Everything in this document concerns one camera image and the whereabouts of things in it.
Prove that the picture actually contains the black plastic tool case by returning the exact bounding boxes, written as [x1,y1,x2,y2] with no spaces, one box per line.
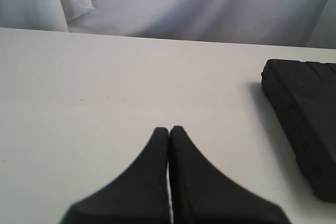
[261,59,335,202]

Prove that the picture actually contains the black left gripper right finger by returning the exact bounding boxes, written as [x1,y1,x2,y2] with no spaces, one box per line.
[169,126,290,223]

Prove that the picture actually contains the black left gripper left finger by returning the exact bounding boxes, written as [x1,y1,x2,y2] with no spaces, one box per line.
[61,127,170,223]

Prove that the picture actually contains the white backdrop curtain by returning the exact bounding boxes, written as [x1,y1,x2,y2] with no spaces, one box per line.
[1,0,335,48]

